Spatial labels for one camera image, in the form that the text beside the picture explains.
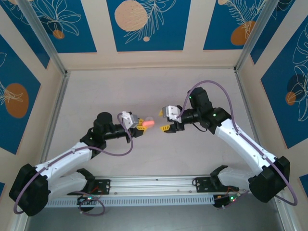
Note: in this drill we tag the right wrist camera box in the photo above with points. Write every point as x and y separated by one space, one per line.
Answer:
172 111

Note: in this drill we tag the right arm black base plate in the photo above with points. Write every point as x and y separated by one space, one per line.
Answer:
203 184

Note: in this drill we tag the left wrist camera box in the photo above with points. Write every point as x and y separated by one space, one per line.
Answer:
130 120

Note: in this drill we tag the aluminium frame post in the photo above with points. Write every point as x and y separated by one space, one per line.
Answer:
255 31
41 33

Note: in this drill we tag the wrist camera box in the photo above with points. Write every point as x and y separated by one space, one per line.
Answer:
130 120
172 111

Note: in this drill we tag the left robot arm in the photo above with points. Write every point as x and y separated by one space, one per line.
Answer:
67 158

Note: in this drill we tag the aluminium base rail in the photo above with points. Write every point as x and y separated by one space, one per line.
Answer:
156 184

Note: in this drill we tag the aluminium side rail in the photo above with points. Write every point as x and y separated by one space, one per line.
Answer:
243 96
61 96

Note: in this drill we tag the pink earbud charging case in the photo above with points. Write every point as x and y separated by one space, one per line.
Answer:
149 123

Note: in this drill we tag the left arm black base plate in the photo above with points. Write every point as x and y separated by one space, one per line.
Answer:
104 186

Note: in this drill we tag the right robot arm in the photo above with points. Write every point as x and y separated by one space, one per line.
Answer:
240 144

